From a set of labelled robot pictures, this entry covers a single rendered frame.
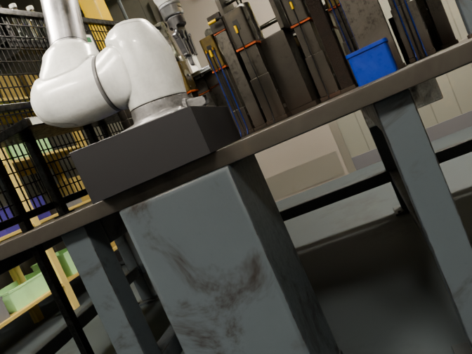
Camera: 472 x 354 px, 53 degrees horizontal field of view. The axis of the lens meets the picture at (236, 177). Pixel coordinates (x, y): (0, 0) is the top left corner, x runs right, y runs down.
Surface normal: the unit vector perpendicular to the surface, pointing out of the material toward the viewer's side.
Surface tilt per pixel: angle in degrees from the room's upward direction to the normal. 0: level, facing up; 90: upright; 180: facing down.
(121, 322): 90
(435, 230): 90
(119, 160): 90
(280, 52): 90
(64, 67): 67
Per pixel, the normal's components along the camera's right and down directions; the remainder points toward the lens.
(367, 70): -0.36, 0.23
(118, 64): -0.24, 0.04
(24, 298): 0.87, -0.36
